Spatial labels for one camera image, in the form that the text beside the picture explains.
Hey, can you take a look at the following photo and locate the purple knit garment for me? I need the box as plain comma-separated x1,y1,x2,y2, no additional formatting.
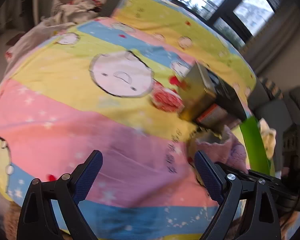
186,126,248,186

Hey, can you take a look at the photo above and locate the red white knit sock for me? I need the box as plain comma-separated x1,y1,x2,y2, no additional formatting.
150,81,184,113

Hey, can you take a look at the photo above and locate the cream yellow knit sweater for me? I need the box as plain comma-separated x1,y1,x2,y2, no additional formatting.
258,118,276,159

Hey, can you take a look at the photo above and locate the operator right hand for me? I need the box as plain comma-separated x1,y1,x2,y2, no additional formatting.
280,211,300,240

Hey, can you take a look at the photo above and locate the green storage box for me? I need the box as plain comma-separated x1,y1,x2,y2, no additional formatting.
239,116,271,175

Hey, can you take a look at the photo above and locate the grey sofa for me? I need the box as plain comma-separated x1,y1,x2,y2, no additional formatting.
248,80,300,133

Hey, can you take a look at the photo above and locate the striped cushion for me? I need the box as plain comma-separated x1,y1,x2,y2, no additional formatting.
259,77,283,100

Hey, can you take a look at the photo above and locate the black and gold box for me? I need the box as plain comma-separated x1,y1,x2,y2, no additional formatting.
178,62,247,132

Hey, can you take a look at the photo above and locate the colourful cartoon bed sheet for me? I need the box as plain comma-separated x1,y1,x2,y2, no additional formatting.
0,0,256,239

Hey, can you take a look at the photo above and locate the pile of clothes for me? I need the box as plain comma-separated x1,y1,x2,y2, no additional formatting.
5,0,107,65

